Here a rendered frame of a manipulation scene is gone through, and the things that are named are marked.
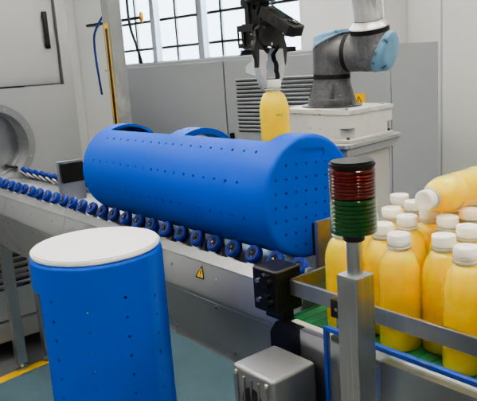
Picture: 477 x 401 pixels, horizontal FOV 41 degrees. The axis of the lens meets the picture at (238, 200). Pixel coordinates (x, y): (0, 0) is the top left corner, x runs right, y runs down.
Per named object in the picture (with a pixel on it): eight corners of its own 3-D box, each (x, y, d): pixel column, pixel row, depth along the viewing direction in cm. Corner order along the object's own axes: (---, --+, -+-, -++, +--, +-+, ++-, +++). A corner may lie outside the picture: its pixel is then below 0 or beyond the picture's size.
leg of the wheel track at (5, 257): (25, 364, 318) (8, 244, 305) (30, 368, 314) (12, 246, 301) (14, 368, 314) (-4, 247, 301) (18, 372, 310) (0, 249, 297)
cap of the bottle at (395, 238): (405, 247, 104) (405, 236, 104) (383, 244, 107) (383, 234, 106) (414, 241, 107) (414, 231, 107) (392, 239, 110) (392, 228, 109)
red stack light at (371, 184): (349, 189, 91) (349, 162, 90) (386, 194, 86) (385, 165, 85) (318, 197, 87) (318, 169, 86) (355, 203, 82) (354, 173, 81)
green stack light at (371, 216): (351, 223, 92) (349, 189, 91) (387, 230, 87) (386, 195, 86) (320, 232, 88) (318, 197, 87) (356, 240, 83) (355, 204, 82)
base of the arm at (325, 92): (326, 103, 212) (326, 72, 210) (365, 103, 202) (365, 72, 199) (298, 107, 202) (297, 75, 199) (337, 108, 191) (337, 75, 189)
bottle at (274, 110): (260, 165, 154) (253, 87, 150) (287, 161, 156) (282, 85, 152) (268, 168, 147) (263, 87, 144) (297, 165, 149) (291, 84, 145)
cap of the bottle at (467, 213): (485, 218, 119) (485, 208, 118) (467, 221, 118) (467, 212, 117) (471, 214, 122) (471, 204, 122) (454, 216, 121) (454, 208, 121)
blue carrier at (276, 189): (159, 203, 222) (156, 121, 218) (351, 247, 155) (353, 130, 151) (84, 213, 205) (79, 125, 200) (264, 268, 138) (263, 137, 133)
